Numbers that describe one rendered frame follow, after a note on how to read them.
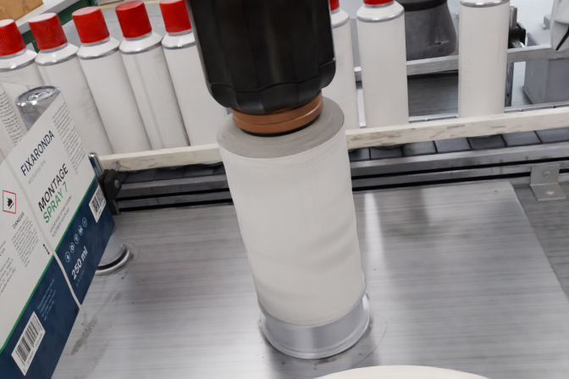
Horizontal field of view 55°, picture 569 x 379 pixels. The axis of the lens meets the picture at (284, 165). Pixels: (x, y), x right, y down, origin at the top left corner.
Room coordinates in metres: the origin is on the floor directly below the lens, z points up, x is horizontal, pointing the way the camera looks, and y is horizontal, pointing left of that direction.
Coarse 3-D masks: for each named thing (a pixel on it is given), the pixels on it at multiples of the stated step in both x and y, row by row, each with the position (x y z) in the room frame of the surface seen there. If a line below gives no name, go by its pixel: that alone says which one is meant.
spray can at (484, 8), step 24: (480, 0) 0.55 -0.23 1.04; (504, 0) 0.54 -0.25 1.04; (480, 24) 0.55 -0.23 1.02; (504, 24) 0.55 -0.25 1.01; (480, 48) 0.55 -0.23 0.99; (504, 48) 0.55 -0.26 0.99; (480, 72) 0.55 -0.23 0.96; (504, 72) 0.55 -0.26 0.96; (480, 96) 0.55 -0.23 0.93; (504, 96) 0.55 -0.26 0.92
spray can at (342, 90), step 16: (336, 0) 0.58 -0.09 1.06; (336, 16) 0.57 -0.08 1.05; (336, 32) 0.57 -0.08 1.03; (336, 48) 0.57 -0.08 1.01; (352, 64) 0.58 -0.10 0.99; (336, 80) 0.57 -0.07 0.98; (352, 80) 0.58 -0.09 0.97; (336, 96) 0.57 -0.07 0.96; (352, 96) 0.57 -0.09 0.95; (352, 112) 0.57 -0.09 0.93; (352, 128) 0.57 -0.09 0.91
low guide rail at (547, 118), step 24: (456, 120) 0.54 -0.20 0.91; (480, 120) 0.53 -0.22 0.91; (504, 120) 0.52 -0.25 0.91; (528, 120) 0.52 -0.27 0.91; (552, 120) 0.51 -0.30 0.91; (216, 144) 0.59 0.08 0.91; (360, 144) 0.55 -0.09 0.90; (384, 144) 0.54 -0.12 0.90; (120, 168) 0.60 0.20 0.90; (144, 168) 0.59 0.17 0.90
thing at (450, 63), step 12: (516, 48) 0.60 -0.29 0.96; (528, 48) 0.59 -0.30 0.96; (540, 48) 0.58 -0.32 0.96; (420, 60) 0.61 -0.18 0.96; (432, 60) 0.61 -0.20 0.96; (444, 60) 0.60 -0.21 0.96; (456, 60) 0.60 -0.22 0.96; (516, 60) 0.59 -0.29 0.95; (528, 60) 0.58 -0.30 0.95; (360, 72) 0.62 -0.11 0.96; (408, 72) 0.61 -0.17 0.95; (420, 72) 0.61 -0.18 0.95
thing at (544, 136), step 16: (512, 112) 0.59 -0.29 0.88; (560, 128) 0.54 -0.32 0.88; (416, 144) 0.56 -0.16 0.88; (432, 144) 0.55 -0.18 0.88; (448, 144) 0.55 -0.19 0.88; (464, 144) 0.54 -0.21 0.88; (480, 144) 0.53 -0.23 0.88; (496, 144) 0.53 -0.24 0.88; (512, 144) 0.52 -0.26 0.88; (528, 144) 0.52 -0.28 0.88; (352, 160) 0.55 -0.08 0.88; (368, 160) 0.55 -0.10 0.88; (128, 176) 0.62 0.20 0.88; (144, 176) 0.60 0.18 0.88; (160, 176) 0.60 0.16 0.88; (176, 176) 0.59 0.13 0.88; (192, 176) 0.58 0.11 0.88
